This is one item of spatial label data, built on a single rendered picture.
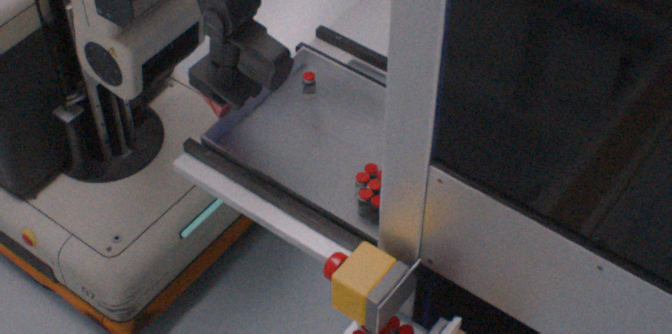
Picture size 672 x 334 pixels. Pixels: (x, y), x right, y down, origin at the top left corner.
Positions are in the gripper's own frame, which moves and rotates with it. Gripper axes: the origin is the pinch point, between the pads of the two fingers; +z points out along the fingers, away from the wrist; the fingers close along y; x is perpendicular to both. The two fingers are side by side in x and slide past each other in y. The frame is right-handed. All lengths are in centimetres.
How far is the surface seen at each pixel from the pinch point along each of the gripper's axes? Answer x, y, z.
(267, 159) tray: -1.2, 10.4, 1.4
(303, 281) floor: 32, 5, 92
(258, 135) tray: 2.0, 6.1, 2.2
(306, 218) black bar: -7.8, 22.9, -2.2
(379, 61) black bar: 26.3, 12.1, -0.8
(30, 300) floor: -13, -44, 100
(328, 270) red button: -19.5, 33.8, -15.0
